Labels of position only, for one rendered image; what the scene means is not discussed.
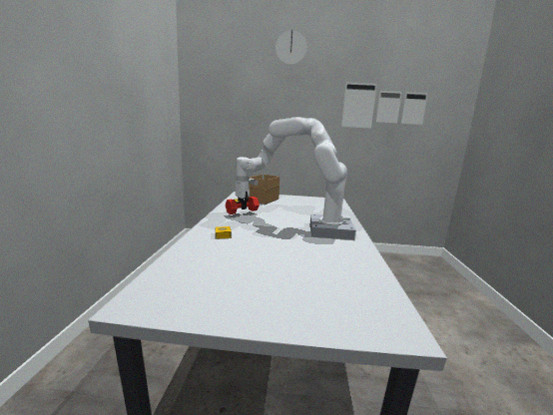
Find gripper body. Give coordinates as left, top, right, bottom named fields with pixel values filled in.
left=235, top=181, right=250, bottom=199

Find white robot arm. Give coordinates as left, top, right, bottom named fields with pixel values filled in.
left=237, top=118, right=350, bottom=225

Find brown cardboard box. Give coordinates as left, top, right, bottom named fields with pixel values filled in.
left=249, top=175, right=279, bottom=205

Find red dumbbell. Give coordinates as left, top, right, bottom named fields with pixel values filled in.
left=226, top=197, right=260, bottom=214

